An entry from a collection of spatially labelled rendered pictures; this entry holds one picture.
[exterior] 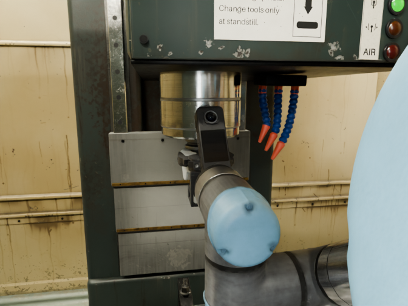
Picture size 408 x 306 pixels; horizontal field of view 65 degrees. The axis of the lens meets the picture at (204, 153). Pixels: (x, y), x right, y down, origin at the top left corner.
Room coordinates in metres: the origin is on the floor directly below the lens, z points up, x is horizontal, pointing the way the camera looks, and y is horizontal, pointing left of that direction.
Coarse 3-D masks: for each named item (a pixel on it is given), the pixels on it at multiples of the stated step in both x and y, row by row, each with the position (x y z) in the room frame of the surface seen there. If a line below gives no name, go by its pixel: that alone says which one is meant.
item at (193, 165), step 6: (192, 156) 0.55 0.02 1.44; (198, 156) 0.55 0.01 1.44; (192, 162) 0.52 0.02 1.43; (198, 162) 0.52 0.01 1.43; (192, 168) 0.52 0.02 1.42; (198, 168) 0.51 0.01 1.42; (210, 168) 0.46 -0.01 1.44; (192, 174) 0.51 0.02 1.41; (198, 174) 0.52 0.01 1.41; (192, 180) 0.51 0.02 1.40; (192, 186) 0.51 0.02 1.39; (192, 192) 0.51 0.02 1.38; (192, 198) 0.52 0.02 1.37; (192, 204) 0.52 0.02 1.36
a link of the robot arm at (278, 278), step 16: (272, 256) 0.38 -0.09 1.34; (288, 256) 0.38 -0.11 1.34; (208, 272) 0.35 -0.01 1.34; (224, 272) 0.33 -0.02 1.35; (240, 272) 0.33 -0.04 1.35; (256, 272) 0.33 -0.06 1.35; (272, 272) 0.35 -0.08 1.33; (288, 272) 0.36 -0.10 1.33; (208, 288) 0.35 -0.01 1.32; (224, 288) 0.33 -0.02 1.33; (240, 288) 0.33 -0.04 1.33; (256, 288) 0.33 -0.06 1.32; (272, 288) 0.34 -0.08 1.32; (288, 288) 0.34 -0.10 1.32; (208, 304) 0.35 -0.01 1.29; (224, 304) 0.33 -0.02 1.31; (240, 304) 0.33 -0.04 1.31; (256, 304) 0.33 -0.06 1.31; (272, 304) 0.34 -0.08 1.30; (288, 304) 0.34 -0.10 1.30
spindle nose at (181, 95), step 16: (160, 80) 0.61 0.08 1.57; (176, 80) 0.58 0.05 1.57; (192, 80) 0.56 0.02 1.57; (208, 80) 0.56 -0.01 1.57; (224, 80) 0.58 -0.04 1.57; (240, 80) 0.62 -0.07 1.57; (160, 96) 0.62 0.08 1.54; (176, 96) 0.58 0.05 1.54; (192, 96) 0.56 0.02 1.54; (208, 96) 0.57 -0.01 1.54; (224, 96) 0.58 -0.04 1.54; (240, 96) 0.62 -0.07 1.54; (160, 112) 0.62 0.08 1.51; (176, 112) 0.58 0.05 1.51; (192, 112) 0.56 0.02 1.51; (224, 112) 0.58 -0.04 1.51; (176, 128) 0.58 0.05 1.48; (192, 128) 0.56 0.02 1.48
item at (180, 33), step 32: (128, 0) 0.43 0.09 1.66; (160, 0) 0.43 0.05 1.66; (192, 0) 0.43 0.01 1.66; (352, 0) 0.47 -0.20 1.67; (384, 0) 0.48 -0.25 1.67; (128, 32) 0.43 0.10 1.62; (160, 32) 0.43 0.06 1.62; (192, 32) 0.43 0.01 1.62; (352, 32) 0.47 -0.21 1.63; (384, 32) 0.48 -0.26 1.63; (160, 64) 0.44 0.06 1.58; (192, 64) 0.44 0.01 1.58; (224, 64) 0.45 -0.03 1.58; (256, 64) 0.45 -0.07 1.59; (288, 64) 0.46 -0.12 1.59; (320, 64) 0.47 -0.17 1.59; (352, 64) 0.48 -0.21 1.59; (384, 64) 0.49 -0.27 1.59
